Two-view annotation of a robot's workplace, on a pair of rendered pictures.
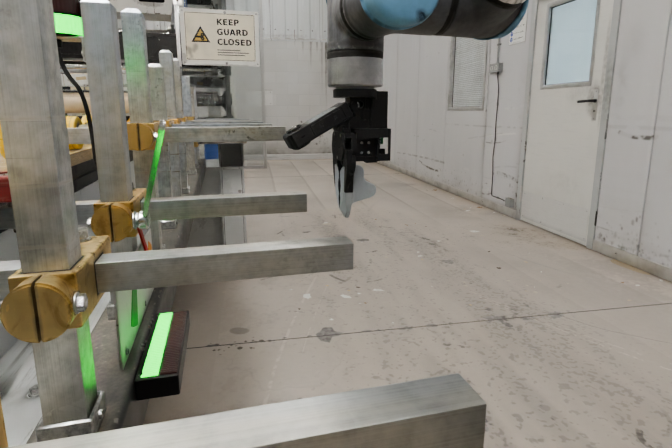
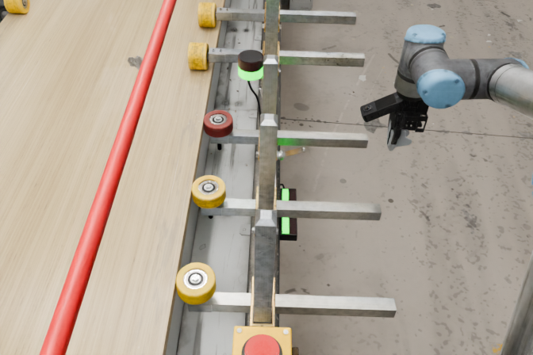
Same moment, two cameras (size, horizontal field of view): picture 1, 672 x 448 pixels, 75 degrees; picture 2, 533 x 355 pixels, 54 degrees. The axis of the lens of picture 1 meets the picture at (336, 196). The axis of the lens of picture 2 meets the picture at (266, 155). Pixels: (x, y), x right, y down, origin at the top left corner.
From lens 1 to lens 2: 0.91 m
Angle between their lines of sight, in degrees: 35
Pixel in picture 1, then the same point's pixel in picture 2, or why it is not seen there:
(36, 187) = (266, 200)
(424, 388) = (381, 301)
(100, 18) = (272, 70)
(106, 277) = (279, 213)
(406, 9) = (439, 104)
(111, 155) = not seen: hidden behind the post
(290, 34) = not seen: outside the picture
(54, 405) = not seen: hidden behind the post
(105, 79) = (270, 96)
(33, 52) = (272, 167)
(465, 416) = (389, 311)
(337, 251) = (373, 215)
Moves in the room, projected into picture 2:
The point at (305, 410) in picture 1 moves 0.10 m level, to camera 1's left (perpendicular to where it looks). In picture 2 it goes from (349, 300) to (303, 288)
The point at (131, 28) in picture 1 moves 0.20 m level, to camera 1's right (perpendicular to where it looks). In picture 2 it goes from (271, 7) to (346, 19)
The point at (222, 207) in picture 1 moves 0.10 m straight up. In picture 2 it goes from (319, 143) to (323, 114)
